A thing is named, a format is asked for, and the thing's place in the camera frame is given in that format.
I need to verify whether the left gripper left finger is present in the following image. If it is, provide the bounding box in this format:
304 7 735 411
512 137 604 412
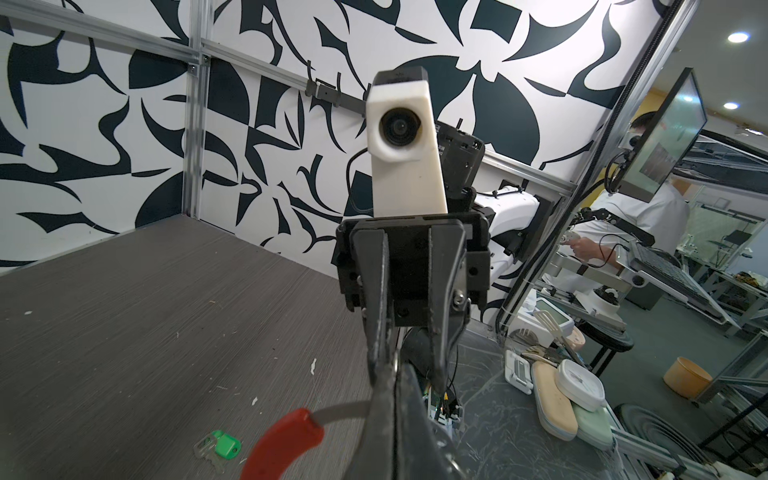
343 365 397 479

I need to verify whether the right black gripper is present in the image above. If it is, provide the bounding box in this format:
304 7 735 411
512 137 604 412
331 211 491 393

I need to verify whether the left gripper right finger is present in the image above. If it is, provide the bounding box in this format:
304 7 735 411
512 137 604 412
393 364 465 479

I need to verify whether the green key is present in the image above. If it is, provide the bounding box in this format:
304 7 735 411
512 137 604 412
193 430 242 473

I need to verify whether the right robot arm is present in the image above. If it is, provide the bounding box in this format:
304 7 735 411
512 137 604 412
332 122 552 389

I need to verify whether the person in white shirt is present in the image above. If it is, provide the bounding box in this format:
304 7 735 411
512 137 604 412
560 110 691 295

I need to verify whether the tan round bucket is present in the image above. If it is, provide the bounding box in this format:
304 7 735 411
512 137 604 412
662 357 713 400

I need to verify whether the computer monitor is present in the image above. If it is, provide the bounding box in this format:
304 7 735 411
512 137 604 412
611 67 707 203

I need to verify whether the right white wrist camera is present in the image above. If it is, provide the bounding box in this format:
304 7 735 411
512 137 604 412
365 66 448 218

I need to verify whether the black wall hook rail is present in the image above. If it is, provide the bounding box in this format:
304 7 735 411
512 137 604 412
305 72 366 117

